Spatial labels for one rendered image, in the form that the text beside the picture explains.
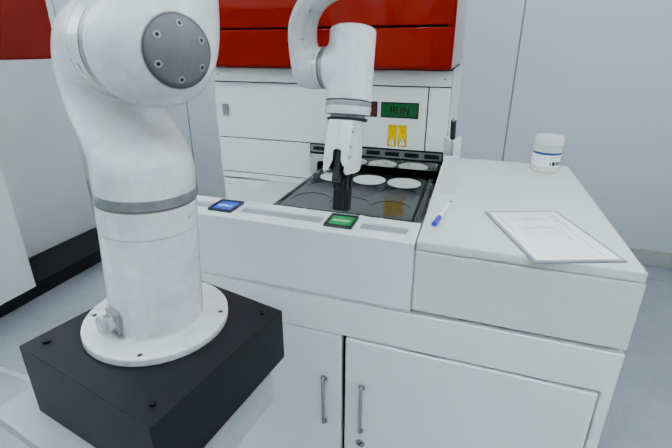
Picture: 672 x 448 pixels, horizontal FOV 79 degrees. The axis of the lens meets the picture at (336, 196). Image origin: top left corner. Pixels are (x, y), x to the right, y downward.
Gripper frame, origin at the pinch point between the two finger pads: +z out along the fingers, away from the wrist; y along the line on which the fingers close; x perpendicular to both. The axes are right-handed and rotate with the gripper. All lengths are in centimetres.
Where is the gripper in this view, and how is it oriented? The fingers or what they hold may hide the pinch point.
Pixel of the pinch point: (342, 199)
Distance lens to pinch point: 77.6
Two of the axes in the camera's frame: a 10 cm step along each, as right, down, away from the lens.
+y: -3.1, 1.2, -9.4
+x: 9.5, 1.0, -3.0
